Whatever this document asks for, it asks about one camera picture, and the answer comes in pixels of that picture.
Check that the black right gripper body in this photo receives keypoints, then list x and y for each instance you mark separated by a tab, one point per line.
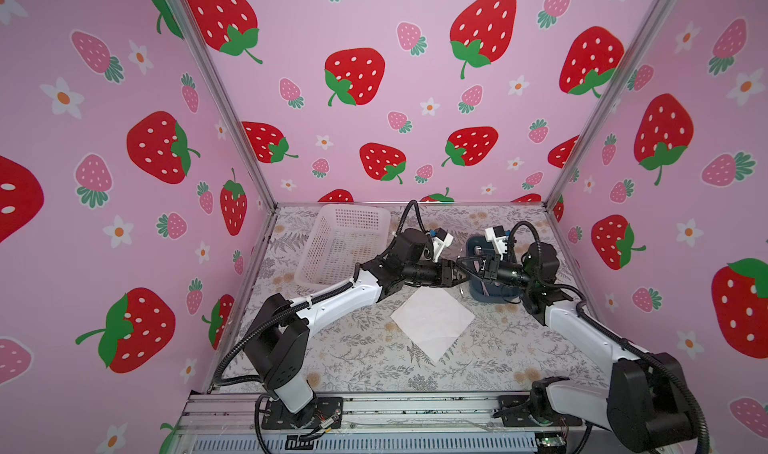
504	272

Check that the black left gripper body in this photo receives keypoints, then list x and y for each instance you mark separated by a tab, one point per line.
430	274

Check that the teal plastic utensil tray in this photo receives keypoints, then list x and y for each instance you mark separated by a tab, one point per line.
485	289

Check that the white paper napkin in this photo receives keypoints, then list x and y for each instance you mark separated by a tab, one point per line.
433	320

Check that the silver metal fork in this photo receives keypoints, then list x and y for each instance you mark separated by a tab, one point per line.
473	266

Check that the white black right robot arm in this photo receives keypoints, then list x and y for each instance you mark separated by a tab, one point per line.
647	405

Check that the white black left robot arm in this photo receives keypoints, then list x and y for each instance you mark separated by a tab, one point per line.
272	351

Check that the white plastic mesh basket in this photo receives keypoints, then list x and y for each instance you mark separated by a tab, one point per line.
342	236

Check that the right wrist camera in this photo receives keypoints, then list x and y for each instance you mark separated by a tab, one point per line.
498	237

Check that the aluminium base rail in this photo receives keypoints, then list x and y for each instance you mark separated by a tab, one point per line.
389	422

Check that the right aluminium corner post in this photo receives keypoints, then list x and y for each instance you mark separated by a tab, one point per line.
654	20

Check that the aluminium corner frame post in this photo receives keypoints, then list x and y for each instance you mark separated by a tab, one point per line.
199	49

